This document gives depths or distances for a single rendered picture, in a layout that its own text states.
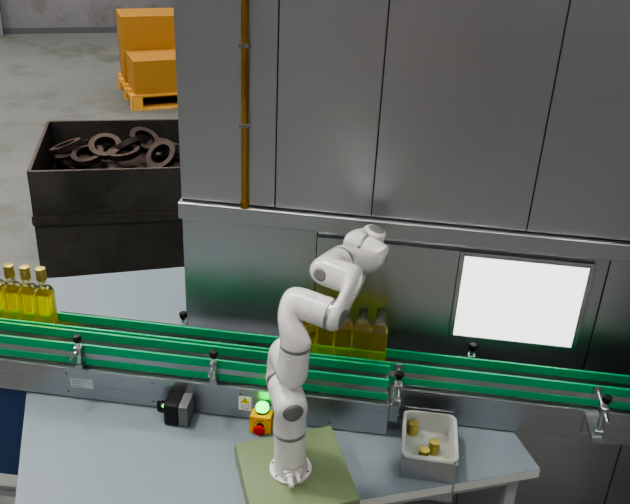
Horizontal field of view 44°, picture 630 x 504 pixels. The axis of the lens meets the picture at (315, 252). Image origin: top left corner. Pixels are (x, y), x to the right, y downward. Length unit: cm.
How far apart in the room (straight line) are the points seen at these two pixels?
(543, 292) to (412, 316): 44
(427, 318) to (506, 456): 51
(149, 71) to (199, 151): 557
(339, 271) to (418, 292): 62
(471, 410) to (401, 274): 51
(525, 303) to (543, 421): 39
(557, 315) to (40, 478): 172
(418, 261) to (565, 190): 51
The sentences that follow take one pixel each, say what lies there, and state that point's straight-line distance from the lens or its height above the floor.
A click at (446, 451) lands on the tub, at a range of 258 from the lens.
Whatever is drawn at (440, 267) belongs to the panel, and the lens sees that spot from 258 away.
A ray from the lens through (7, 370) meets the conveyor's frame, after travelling 286.
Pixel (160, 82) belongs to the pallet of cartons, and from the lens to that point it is 814.
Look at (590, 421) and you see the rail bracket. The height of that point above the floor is 86.
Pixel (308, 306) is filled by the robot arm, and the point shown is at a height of 140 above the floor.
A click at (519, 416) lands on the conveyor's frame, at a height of 82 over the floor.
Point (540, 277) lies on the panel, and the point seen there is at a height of 125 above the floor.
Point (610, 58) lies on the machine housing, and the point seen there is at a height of 197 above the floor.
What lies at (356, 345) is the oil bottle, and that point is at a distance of 257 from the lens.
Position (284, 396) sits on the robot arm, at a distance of 216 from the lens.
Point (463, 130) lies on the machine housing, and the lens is 242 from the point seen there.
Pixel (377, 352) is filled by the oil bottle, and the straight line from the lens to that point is 258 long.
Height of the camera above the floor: 247
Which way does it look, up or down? 28 degrees down
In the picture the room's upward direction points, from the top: 3 degrees clockwise
